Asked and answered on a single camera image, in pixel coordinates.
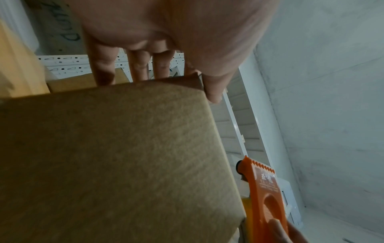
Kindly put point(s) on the person's left hand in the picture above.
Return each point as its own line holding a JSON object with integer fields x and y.
{"x": 180, "y": 23}

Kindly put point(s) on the person's right hand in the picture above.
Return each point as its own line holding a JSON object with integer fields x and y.
{"x": 285, "y": 235}

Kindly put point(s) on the yellowish clear tape roll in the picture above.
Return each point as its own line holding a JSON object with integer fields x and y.
{"x": 247, "y": 208}

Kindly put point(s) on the orange tape dispenser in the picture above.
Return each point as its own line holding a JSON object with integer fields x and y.
{"x": 264, "y": 189}

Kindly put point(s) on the brown cardboard box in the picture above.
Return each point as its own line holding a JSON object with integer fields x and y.
{"x": 75, "y": 83}
{"x": 120, "y": 154}

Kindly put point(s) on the white rectangular fixture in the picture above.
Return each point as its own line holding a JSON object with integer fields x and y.
{"x": 292, "y": 204}

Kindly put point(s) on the white metal shelving unit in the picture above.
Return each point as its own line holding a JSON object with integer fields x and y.
{"x": 60, "y": 60}

